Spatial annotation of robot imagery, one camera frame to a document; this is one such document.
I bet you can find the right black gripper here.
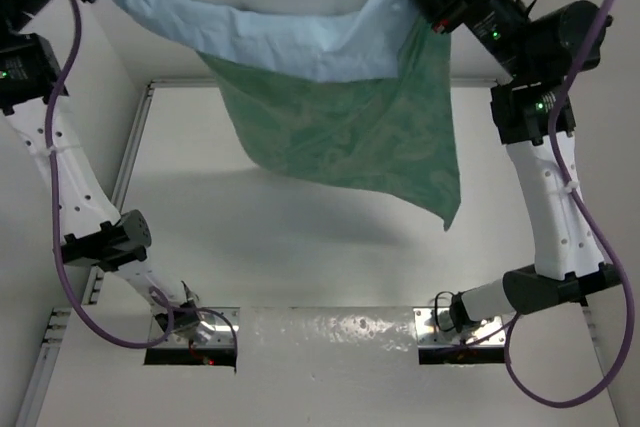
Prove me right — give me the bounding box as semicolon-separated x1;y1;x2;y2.
392;0;533;80

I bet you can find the light blue pillowcase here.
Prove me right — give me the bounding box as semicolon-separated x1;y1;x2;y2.
112;0;461;226

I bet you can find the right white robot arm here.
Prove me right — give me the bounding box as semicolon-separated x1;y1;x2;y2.
412;0;619;333

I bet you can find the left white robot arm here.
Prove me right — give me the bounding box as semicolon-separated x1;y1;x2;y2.
1;0;202;349

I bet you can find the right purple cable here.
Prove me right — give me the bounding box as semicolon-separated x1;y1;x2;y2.
469;0;636;406

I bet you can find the purple cable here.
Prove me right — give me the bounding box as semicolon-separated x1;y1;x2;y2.
34;0;239;363
469;0;636;406

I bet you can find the aluminium table frame rail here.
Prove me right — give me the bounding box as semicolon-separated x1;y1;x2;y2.
37;77;596;348

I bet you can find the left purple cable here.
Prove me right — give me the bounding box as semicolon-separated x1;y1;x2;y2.
34;0;239;363

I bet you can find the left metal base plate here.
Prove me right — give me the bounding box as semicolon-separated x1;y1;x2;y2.
159;307;240;349

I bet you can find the metal base plate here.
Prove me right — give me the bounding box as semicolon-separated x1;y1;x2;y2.
159;307;240;349
413;306;506;349

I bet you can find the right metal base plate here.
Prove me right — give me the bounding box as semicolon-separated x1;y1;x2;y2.
413;306;506;349

